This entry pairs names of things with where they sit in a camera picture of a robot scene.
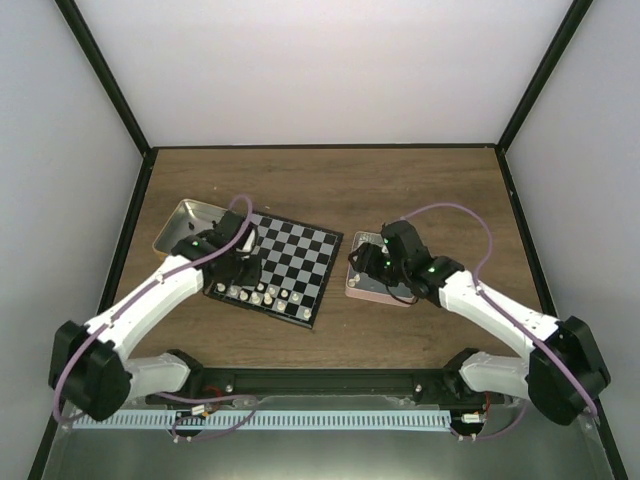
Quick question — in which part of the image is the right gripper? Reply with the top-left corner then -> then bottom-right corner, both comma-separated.
349,242 -> 410,287

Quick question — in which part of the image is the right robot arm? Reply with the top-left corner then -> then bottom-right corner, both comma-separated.
348,220 -> 611,425

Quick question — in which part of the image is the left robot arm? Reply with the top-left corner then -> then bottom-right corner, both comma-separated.
49,210 -> 260,423

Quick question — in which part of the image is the pink tin tray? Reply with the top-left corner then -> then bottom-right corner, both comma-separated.
345,231 -> 418,307

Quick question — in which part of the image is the black and silver chessboard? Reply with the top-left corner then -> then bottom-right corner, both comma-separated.
205,211 -> 343,329

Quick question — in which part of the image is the yellow tin tray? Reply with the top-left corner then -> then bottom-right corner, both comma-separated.
152,199 -> 242,261

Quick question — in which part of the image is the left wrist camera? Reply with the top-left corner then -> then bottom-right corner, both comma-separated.
236,229 -> 259,257

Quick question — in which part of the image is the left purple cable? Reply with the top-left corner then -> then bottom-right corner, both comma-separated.
52,194 -> 254,424

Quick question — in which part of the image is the purple cable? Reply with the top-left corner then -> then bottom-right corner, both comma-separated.
404,202 -> 599,419
52,194 -> 254,424

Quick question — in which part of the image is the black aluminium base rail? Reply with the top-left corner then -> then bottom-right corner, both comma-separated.
64,367 -> 591,406

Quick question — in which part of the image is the blue slotted cable duct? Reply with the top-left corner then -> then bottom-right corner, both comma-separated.
73,410 -> 451,432

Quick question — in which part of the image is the left black frame post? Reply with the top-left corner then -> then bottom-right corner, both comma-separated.
54,0 -> 151,157

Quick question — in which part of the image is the black frame post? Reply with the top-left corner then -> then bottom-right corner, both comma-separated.
54,0 -> 151,157
496,0 -> 593,155

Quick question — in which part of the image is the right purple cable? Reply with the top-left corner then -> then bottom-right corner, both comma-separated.
404,202 -> 599,419

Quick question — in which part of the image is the right black frame post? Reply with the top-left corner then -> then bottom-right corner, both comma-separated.
496,0 -> 593,155

